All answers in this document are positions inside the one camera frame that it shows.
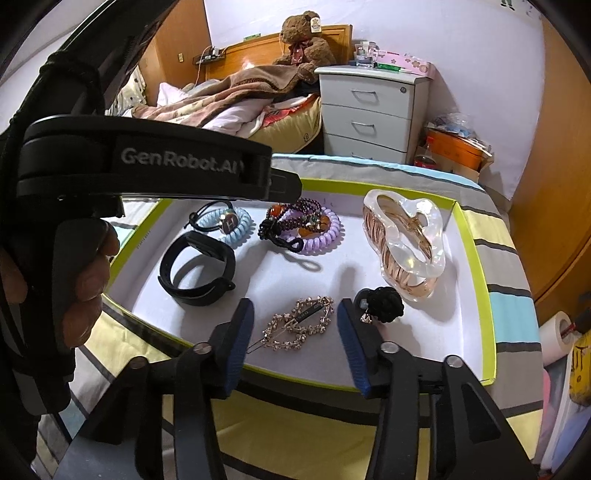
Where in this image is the yellow bag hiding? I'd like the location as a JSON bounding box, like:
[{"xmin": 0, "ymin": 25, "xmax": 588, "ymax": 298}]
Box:
[{"xmin": 570, "ymin": 332, "xmax": 591, "ymax": 416}]

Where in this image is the wooden headboard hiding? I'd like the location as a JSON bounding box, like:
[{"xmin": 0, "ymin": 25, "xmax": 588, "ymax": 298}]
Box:
[{"xmin": 203, "ymin": 25, "xmax": 354, "ymax": 86}]

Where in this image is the rhinestone hair clip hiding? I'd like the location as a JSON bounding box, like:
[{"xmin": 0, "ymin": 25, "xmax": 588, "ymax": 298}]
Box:
[{"xmin": 252, "ymin": 295, "xmax": 335, "ymax": 354}]

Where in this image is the white duvet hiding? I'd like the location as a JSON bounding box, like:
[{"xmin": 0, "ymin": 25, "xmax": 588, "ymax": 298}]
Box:
[{"xmin": 157, "ymin": 83, "xmax": 269, "ymax": 134}]

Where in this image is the purple spiral hair tie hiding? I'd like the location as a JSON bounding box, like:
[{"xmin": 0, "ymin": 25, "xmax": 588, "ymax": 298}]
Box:
[{"xmin": 279, "ymin": 206, "xmax": 343, "ymax": 256}]

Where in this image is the pink tissue box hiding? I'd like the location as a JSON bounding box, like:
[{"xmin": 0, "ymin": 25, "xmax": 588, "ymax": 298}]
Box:
[{"xmin": 376, "ymin": 50, "xmax": 437, "ymax": 77}]

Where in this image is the drinking glass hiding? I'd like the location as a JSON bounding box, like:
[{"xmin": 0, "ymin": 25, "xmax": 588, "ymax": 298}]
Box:
[{"xmin": 355, "ymin": 41, "xmax": 379, "ymax": 66}]

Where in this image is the grey nightstand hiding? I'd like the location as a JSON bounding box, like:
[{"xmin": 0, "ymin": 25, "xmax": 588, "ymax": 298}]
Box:
[{"xmin": 315, "ymin": 65, "xmax": 430, "ymax": 164}]

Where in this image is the white paper roll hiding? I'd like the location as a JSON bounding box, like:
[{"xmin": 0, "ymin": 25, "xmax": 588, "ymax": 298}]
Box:
[{"xmin": 538, "ymin": 310, "xmax": 575, "ymax": 367}]

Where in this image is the dark beaded bracelet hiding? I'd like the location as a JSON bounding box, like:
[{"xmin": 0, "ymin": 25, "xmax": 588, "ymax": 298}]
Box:
[{"xmin": 257, "ymin": 198, "xmax": 333, "ymax": 273}]

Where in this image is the brown teddy bear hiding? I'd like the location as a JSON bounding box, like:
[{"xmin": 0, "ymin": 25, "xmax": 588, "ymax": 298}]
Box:
[{"xmin": 272, "ymin": 14, "xmax": 338, "ymax": 84}]

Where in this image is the red drink bottle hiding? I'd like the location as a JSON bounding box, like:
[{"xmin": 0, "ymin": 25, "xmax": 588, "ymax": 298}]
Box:
[{"xmin": 414, "ymin": 138, "xmax": 433, "ymax": 168}]

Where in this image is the green-rimmed white tray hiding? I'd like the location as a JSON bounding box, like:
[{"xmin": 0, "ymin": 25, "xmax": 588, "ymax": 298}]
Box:
[{"xmin": 104, "ymin": 178, "xmax": 498, "ymax": 386}]

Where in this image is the wooden door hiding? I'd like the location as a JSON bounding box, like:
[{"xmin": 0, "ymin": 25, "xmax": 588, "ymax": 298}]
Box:
[{"xmin": 508, "ymin": 14, "xmax": 591, "ymax": 315}]

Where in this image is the brown blanket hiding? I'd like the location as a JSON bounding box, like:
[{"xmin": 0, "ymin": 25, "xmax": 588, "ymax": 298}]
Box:
[{"xmin": 131, "ymin": 65, "xmax": 319, "ymax": 130}]

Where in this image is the striped bed sheet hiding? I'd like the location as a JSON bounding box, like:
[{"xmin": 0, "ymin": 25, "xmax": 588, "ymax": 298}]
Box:
[{"xmin": 37, "ymin": 152, "xmax": 543, "ymax": 480}]

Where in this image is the clear hair claw clip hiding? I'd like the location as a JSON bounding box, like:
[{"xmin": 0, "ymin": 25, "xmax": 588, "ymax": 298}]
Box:
[{"xmin": 362, "ymin": 188, "xmax": 446, "ymax": 303}]

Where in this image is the black flower hair tie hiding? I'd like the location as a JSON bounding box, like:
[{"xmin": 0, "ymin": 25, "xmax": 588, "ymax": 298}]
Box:
[{"xmin": 355, "ymin": 286, "xmax": 406, "ymax": 326}]

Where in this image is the wooden wardrobe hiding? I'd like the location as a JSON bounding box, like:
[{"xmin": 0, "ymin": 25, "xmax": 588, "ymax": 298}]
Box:
[{"xmin": 139, "ymin": 0, "xmax": 208, "ymax": 107}]

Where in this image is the black hair tie round charm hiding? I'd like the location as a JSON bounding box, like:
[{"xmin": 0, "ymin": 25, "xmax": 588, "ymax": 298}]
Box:
[{"xmin": 185, "ymin": 200, "xmax": 238, "ymax": 234}]

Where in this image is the red patterned pillow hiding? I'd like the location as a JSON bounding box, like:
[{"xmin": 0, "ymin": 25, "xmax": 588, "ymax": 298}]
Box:
[{"xmin": 252, "ymin": 95, "xmax": 321, "ymax": 153}]

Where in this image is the orange box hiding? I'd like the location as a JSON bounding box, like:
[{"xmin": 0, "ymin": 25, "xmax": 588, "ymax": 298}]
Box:
[{"xmin": 425, "ymin": 129, "xmax": 495, "ymax": 174}]

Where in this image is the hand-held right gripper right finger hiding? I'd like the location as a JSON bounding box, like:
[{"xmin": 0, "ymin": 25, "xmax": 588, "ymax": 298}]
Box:
[{"xmin": 336, "ymin": 298, "xmax": 539, "ymax": 480}]

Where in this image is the clear plastic bag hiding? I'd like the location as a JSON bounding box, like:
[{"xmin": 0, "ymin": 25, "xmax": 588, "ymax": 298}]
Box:
[{"xmin": 427, "ymin": 112, "xmax": 481, "ymax": 139}]

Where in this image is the blue spiral hair tie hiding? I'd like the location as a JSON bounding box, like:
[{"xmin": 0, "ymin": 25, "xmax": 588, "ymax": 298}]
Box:
[{"xmin": 193, "ymin": 206, "xmax": 254, "ymax": 249}]

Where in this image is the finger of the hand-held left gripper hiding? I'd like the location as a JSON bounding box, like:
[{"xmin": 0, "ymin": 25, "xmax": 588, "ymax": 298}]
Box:
[{"xmin": 267, "ymin": 167, "xmax": 303, "ymax": 204}]

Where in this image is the dotted curtain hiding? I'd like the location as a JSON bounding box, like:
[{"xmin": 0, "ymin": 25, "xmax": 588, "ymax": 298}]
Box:
[{"xmin": 111, "ymin": 65, "xmax": 148, "ymax": 116}]

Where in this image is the black wristband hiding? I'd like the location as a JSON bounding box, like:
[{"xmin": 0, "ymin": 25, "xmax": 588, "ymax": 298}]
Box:
[{"xmin": 159, "ymin": 231, "xmax": 237, "ymax": 306}]

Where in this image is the person's left hand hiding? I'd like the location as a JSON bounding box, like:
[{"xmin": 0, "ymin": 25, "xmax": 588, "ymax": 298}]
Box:
[{"xmin": 0, "ymin": 220, "xmax": 120, "ymax": 352}]

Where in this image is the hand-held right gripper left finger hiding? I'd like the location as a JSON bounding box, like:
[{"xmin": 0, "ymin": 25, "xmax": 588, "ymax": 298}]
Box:
[{"xmin": 69, "ymin": 298, "xmax": 256, "ymax": 480}]

